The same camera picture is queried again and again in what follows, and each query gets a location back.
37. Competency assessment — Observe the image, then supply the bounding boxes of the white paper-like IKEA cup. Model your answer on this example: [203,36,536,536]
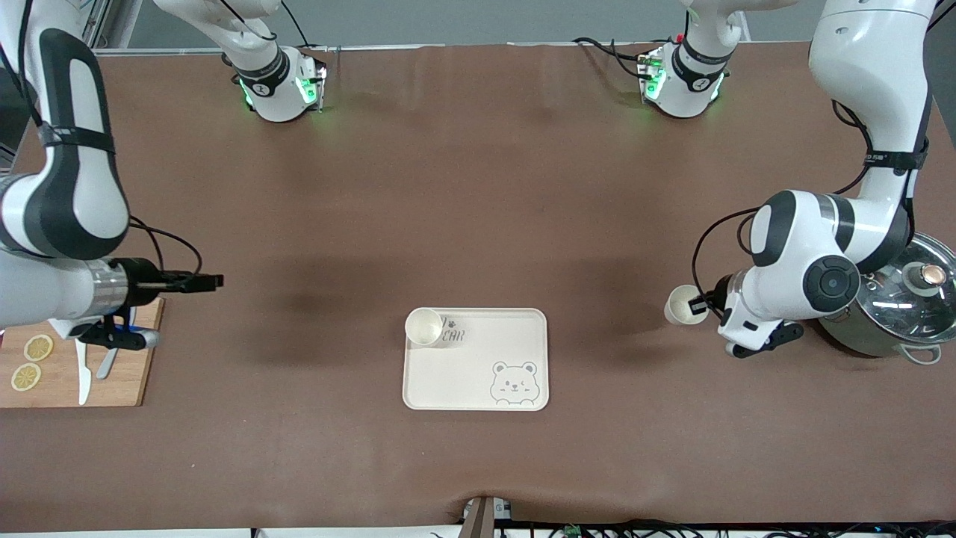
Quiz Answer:
[664,285,710,327]
[405,307,444,347]

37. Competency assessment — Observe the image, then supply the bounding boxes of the white plastic knife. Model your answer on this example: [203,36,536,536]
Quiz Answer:
[75,340,93,406]

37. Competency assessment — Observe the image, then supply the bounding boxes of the wooden cutting board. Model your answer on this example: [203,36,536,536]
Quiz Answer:
[0,297,165,409]

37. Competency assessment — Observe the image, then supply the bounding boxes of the grey electric pot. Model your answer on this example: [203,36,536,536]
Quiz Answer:
[818,232,956,365]

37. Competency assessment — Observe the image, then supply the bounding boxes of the glass pot lid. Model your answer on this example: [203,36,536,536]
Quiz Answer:
[854,233,956,344]

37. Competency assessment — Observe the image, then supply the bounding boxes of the white bear print tray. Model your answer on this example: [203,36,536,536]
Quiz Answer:
[403,308,550,412]

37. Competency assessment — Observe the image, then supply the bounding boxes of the brown table cover mat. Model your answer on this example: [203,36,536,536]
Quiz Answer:
[0,43,956,533]

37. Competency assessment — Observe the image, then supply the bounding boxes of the metal table clamp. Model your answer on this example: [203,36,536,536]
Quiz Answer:
[462,495,513,538]

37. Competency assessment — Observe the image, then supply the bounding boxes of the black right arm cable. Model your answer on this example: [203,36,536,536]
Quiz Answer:
[128,217,204,276]

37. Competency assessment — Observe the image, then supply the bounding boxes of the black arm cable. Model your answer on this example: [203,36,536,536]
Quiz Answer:
[128,217,204,276]
[691,101,876,300]

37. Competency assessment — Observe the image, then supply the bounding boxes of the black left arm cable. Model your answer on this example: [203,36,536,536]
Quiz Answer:
[691,101,876,300]

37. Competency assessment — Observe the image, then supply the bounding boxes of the aluminium frame post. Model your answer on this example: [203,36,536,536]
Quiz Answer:
[77,0,126,55]

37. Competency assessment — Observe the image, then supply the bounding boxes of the black base cables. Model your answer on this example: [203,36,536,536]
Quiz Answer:
[574,36,648,80]

